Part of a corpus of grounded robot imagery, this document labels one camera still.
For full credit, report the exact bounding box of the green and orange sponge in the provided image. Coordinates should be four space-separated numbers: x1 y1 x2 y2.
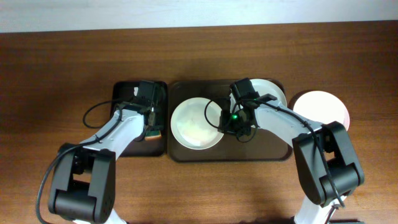
144 130 162 141

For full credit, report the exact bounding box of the cream plate with red stain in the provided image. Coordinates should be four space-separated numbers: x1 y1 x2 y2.
170 97 224 151

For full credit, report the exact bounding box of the pale grey stained plate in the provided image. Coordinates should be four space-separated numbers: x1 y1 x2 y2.
250 79 287 106

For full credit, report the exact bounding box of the white plate with red stain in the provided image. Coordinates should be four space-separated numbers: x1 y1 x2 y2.
289 90 350 130

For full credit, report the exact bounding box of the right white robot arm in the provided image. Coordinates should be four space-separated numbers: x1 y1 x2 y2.
219 98 364 223

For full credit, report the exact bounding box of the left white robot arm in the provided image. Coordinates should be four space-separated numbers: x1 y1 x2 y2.
44 94 167 223

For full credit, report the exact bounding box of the small black tray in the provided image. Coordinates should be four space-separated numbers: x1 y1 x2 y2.
111 81 168 157

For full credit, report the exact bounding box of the large brown serving tray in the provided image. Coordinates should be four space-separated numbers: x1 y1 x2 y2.
167 80 293 162

